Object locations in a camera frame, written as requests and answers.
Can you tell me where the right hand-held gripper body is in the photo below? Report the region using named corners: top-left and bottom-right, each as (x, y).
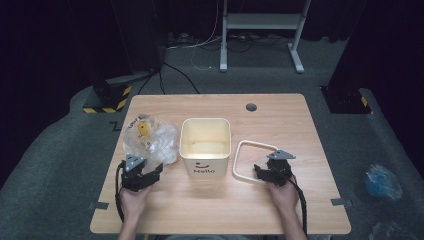
top-left (265, 149), bottom-right (297, 187)

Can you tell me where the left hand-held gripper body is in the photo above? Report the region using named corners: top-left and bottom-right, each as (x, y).
top-left (116, 153), bottom-right (155, 193)

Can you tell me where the white square bin rim ring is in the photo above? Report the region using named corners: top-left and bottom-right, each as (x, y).
top-left (231, 139), bottom-right (280, 185)

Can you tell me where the clear plastic bag yellow print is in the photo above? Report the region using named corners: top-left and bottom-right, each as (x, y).
top-left (122, 113), bottom-right (180, 167)

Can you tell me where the white square bin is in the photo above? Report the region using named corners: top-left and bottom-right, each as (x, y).
top-left (178, 117), bottom-right (232, 178)

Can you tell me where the person's left hand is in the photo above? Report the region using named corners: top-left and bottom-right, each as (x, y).
top-left (118, 184), bottom-right (153, 218)

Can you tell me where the person's right hand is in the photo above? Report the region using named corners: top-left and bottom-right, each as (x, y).
top-left (267, 180), bottom-right (300, 215)

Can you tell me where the grey tape strip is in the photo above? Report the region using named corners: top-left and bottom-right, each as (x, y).
top-left (87, 201), bottom-right (110, 211)
top-left (330, 197), bottom-right (354, 207)

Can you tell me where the black yellow striped base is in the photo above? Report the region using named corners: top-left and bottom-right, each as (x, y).
top-left (320, 85), bottom-right (373, 115)
top-left (82, 83), bottom-right (133, 115)

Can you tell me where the blue plastic bag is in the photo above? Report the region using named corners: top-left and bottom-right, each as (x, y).
top-left (363, 163), bottom-right (404, 201)

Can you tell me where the black pillar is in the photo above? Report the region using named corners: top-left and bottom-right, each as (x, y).
top-left (109, 0), bottom-right (163, 77)

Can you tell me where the black sleeved gripper cable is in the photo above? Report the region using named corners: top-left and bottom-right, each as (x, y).
top-left (289, 176), bottom-right (309, 236)
top-left (114, 162), bottom-right (126, 224)

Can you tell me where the black floor cable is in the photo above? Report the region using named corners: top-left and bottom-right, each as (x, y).
top-left (137, 61), bottom-right (201, 95)

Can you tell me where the white floor cable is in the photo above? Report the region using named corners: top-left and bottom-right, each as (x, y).
top-left (165, 0), bottom-right (223, 72)

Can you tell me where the white metal stand frame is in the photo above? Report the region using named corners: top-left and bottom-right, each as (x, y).
top-left (218, 0), bottom-right (313, 75)

